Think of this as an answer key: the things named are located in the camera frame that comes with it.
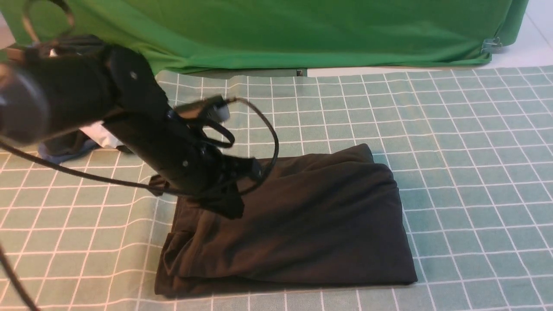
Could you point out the white crumpled garment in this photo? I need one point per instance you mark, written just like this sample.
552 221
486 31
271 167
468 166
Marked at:
100 135

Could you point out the blue crumpled garment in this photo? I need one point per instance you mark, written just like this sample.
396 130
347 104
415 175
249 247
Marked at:
66 155

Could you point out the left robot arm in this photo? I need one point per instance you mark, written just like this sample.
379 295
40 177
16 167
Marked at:
46 97

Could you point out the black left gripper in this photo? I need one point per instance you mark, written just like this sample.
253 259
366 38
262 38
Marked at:
189 162

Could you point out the green checkered table mat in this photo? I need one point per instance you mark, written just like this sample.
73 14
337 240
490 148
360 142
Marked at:
471 151

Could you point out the metal binder clip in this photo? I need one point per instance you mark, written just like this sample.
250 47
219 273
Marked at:
491 46

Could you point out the green backdrop cloth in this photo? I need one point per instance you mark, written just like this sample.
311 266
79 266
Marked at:
195 35

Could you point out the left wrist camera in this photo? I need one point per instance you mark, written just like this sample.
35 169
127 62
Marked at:
215 108

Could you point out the dark gray long-sleeved shirt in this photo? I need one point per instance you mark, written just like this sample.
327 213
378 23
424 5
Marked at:
320 220

